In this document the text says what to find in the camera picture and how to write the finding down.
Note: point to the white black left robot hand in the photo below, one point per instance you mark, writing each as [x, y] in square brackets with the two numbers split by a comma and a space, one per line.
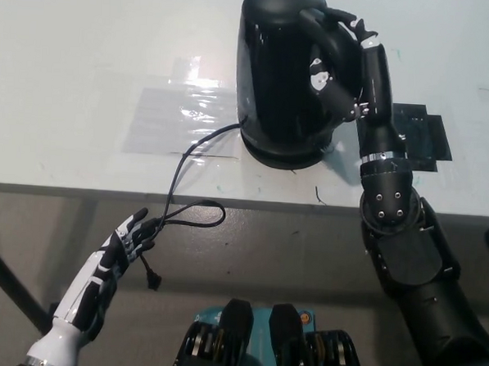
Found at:
[96, 277]

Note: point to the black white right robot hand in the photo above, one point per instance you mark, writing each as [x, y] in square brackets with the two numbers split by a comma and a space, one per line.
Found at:
[377, 83]

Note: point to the black electric kettle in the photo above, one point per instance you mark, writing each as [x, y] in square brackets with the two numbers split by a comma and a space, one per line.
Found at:
[278, 90]

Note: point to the round black kettle base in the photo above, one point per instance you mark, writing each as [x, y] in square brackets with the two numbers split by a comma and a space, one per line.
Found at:
[286, 162]

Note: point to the black teal robot torso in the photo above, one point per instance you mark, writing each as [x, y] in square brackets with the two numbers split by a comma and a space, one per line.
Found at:
[236, 346]

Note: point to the black tape patch on table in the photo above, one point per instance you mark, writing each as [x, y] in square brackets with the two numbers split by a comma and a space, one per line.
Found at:
[427, 135]

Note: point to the black diagonal table leg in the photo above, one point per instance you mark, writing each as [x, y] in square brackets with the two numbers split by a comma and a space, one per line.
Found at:
[13, 285]

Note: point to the clear plastic tape sheet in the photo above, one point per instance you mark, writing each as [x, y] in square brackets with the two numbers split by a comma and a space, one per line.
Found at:
[174, 122]

